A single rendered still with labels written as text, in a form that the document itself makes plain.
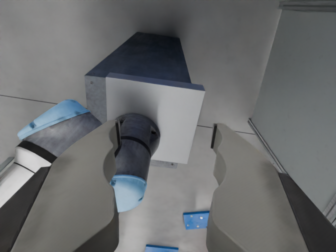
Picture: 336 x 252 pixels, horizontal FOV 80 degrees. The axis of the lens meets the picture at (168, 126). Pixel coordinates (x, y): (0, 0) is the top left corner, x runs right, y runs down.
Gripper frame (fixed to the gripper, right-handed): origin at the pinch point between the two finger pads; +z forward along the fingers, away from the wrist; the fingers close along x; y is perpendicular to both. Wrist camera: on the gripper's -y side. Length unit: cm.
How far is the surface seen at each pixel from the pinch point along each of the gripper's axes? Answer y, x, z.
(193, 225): 226, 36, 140
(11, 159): 128, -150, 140
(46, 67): 38, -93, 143
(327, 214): 70, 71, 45
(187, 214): 206, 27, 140
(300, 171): 67, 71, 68
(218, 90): 52, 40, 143
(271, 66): 28, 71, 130
